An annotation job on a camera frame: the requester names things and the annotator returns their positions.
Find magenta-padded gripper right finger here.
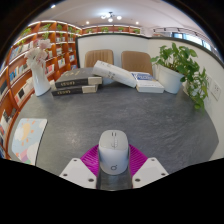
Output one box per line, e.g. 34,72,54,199
127,143,170,190

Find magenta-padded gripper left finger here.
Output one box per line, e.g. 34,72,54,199
59,143,102,190

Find white computer mouse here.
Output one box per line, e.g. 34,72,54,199
97,129,130,176

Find pastel cartoon print mouse pad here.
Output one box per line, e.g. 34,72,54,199
11,117,49,166

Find thin dark hardcover book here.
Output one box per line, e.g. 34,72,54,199
50,83,100,97

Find white book with blue cover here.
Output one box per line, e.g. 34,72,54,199
130,72,165,94

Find green potted plant white pot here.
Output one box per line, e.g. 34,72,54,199
149,42,210,111

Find thick dark hardcover book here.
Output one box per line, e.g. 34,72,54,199
54,67,103,89

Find white vase with pink flowers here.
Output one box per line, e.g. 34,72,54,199
24,38,53,97

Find thick white book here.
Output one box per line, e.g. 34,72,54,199
91,60,138,89

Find tan upholstered chair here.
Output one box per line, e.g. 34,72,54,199
84,49,115,69
120,50,154,77

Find orange wooden bookshelf unit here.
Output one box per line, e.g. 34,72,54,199
0,19,143,160

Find window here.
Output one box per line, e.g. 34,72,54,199
171,32,213,52

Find multi-bulb ceiling lamp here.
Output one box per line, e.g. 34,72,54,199
100,11,123,23

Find recessed ceiling spotlights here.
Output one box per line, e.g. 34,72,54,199
49,3,140,26

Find white wall socket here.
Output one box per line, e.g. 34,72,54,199
210,81,222,102

